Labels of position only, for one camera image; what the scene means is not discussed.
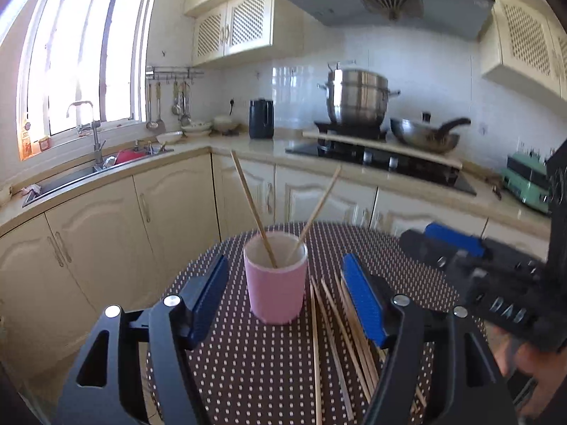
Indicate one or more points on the black glass cooktop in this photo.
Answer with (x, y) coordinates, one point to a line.
(398, 166)

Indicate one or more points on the bunch of wooden chopsticks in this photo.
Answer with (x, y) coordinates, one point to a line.
(361, 363)

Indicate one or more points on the stacked white dishes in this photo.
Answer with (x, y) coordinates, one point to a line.
(196, 128)

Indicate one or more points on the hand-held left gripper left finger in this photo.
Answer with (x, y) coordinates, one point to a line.
(208, 305)

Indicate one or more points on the light wooden board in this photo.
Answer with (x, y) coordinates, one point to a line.
(398, 148)

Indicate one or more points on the hanging metal skimmer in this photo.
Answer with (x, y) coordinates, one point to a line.
(184, 115)

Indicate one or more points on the lattice door wall cabinet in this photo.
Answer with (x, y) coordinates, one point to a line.
(248, 22)
(527, 40)

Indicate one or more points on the green countertop appliance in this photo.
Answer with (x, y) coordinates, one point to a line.
(527, 181)

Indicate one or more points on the steel wok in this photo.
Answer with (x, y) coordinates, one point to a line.
(421, 139)

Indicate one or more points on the grey range hood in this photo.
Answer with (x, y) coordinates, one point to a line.
(345, 4)

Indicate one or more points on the steel sink faucet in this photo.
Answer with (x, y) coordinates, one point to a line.
(96, 141)

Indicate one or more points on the white ceramic bowl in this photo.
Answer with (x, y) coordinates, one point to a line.
(227, 124)

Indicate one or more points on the red basin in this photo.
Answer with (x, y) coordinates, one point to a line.
(130, 156)

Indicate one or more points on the cream lower kitchen cabinets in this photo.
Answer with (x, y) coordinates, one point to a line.
(177, 212)

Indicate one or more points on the orange bottle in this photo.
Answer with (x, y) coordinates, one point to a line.
(26, 141)

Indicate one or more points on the metal wall hanging rack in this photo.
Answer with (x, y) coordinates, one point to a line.
(172, 72)

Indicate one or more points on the small red container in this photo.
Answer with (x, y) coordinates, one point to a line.
(44, 143)

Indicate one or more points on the steel kitchen sink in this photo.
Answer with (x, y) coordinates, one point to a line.
(66, 179)

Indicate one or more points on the hanging steel spatula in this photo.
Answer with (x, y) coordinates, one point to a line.
(160, 124)

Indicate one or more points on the person's right hand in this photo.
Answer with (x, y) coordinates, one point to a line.
(540, 376)

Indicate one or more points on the black portable burner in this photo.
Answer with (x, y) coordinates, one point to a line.
(350, 130)

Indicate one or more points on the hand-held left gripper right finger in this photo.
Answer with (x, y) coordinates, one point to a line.
(361, 301)

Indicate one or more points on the brown dotted tablecloth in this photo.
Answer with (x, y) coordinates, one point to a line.
(248, 363)

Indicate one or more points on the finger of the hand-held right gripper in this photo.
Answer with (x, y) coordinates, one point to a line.
(456, 239)
(429, 248)

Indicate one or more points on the kitchen window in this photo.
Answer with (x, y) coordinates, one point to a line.
(84, 44)

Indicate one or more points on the crumpled pink cloth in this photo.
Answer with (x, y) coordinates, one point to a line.
(31, 190)

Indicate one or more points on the light wooden chopstick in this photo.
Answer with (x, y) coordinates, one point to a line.
(250, 203)
(316, 212)

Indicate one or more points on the pink cup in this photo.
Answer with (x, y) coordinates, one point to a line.
(274, 292)

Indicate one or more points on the beige kitchen countertop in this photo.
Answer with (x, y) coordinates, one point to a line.
(248, 146)

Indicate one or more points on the black kettle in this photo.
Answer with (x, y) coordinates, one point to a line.
(261, 119)

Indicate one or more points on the steel steamer pot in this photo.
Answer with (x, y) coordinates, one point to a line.
(354, 97)

